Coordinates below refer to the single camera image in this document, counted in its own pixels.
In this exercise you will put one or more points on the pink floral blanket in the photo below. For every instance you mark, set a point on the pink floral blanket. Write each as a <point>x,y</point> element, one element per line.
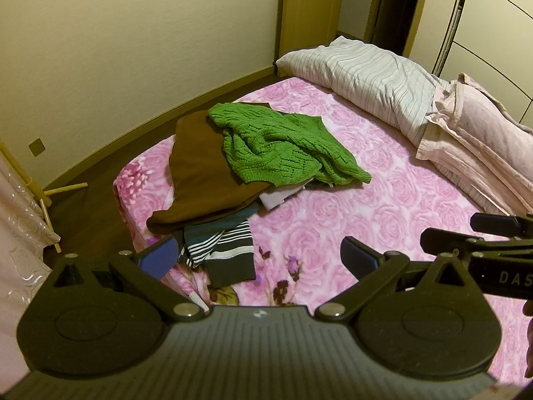
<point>374,200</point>

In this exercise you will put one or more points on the wooden stand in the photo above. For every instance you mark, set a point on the wooden stand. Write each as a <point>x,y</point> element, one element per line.
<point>66,188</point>

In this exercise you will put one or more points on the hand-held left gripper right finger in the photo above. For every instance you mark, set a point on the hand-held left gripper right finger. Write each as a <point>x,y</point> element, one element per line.
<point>357,255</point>

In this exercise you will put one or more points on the brown garment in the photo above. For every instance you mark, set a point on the brown garment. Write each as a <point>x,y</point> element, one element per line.
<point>200,175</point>

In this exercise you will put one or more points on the grey striped pillow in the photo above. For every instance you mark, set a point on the grey striped pillow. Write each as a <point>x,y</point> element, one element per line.
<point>366,71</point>

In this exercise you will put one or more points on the wall socket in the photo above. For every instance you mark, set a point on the wall socket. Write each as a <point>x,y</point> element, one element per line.
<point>36,146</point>

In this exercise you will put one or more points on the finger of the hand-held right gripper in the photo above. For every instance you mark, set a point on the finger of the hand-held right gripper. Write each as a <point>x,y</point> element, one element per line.
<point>499,223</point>
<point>441,239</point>

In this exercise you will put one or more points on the dark striped garment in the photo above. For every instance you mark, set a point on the dark striped garment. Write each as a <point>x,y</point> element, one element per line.
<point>225,252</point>

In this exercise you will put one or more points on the cream wardrobe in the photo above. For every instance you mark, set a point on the cream wardrobe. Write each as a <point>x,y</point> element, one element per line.
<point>499,29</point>

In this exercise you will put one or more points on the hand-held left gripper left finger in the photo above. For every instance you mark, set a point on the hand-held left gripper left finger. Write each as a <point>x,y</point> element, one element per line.
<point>159,255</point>

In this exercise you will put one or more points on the pink folded blanket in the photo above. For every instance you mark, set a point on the pink folded blanket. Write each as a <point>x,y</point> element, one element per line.
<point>479,146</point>

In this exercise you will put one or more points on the wooden door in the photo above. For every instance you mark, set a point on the wooden door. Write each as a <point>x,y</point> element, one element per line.
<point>308,16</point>

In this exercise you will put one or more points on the green knitted sweater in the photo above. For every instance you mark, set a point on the green knitted sweater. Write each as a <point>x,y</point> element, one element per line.
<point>266,146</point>

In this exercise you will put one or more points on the white garment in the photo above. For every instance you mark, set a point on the white garment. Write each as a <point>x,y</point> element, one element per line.
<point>275,199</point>

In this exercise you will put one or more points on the pale patterned curtain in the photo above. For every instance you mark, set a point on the pale patterned curtain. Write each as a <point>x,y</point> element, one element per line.
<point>16,225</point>

